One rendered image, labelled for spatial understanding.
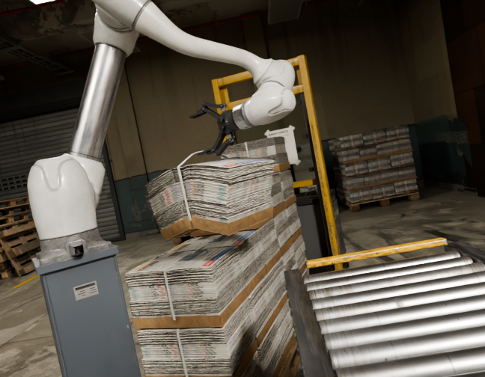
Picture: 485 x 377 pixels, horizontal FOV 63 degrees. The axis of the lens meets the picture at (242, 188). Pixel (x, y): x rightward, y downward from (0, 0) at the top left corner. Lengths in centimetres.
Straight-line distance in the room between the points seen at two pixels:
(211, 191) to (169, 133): 739
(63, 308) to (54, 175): 35
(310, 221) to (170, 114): 599
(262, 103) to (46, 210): 70
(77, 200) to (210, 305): 61
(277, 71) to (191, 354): 106
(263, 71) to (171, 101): 739
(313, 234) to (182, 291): 186
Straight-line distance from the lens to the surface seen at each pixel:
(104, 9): 134
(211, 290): 144
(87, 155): 136
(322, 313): 94
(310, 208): 316
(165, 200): 147
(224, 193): 128
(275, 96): 126
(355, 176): 692
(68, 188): 114
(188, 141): 858
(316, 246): 322
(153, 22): 129
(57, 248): 115
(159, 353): 166
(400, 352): 78
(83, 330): 118
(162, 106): 876
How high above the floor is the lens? 116
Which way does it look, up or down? 4 degrees down
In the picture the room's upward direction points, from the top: 11 degrees counter-clockwise
